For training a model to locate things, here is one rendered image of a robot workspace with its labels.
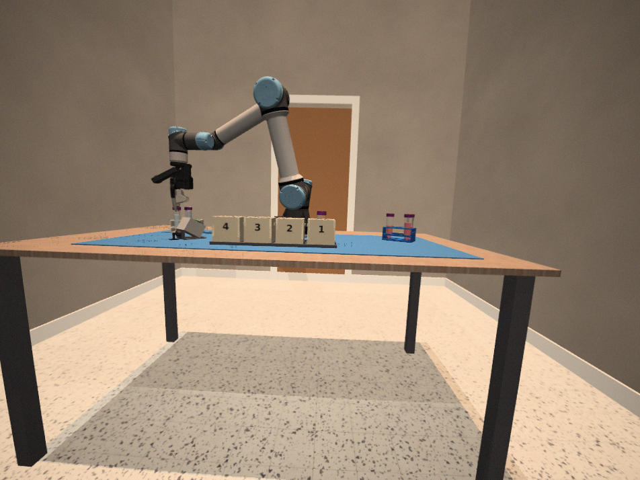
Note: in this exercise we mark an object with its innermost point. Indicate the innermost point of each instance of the blue bench mat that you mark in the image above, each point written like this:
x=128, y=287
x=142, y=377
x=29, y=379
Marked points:
x=346, y=245

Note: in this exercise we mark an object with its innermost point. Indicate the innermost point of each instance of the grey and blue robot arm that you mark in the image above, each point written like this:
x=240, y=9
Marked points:
x=272, y=100

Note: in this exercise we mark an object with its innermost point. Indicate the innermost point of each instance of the beige control box with green button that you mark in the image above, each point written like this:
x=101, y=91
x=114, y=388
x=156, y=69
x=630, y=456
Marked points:
x=191, y=227

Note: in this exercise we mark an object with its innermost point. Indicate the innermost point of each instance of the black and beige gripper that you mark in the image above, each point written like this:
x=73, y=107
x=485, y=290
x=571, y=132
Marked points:
x=180, y=180

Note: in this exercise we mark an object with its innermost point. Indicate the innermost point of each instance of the dark blue tube rack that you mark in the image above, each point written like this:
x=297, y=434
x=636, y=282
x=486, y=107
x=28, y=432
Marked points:
x=412, y=236

